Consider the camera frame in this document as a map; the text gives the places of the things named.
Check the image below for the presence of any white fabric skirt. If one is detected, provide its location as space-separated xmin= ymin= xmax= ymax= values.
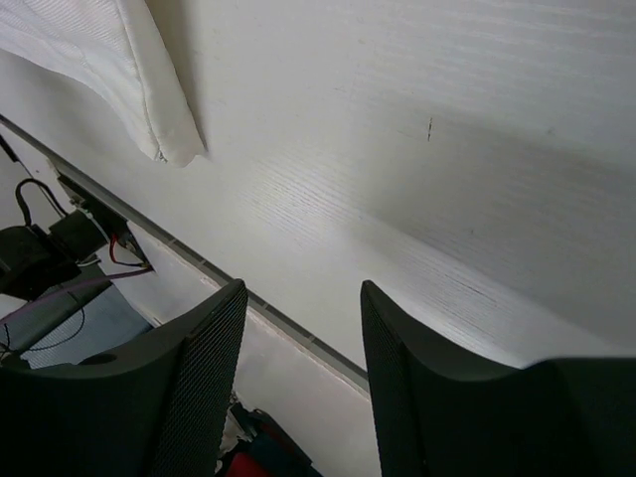
xmin=1 ymin=1 xmax=205 ymax=167

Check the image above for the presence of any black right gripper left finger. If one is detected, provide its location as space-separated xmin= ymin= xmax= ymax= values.
xmin=1 ymin=279 xmax=248 ymax=476

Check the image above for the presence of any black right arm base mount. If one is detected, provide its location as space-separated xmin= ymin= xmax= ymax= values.
xmin=1 ymin=176 xmax=152 ymax=301

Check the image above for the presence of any aluminium table edge rail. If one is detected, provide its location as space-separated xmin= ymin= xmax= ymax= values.
xmin=1 ymin=117 xmax=370 ymax=393

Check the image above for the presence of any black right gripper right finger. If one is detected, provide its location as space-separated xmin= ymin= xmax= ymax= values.
xmin=361 ymin=281 xmax=635 ymax=476

